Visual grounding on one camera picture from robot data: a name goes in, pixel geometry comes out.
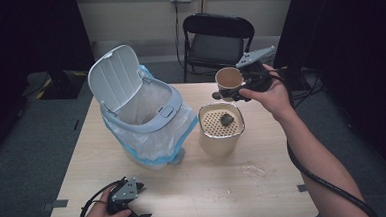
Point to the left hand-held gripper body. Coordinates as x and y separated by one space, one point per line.
124 190

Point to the brown paper cup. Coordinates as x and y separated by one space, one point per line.
228 78

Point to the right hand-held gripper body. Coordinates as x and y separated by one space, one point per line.
256 76

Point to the beige container with perforated strainer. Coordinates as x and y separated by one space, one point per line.
221 140

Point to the dark wet tea leaves clump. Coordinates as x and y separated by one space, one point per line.
226 119

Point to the person's right hand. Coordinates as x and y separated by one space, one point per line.
277 97

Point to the grey tape piece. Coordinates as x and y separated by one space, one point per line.
57 204
301 188

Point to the black folding chair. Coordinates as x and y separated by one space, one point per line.
216 47

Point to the white grey lidded trash can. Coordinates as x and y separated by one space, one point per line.
168 115

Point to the black curtain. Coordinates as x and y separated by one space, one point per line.
354 46
27 33

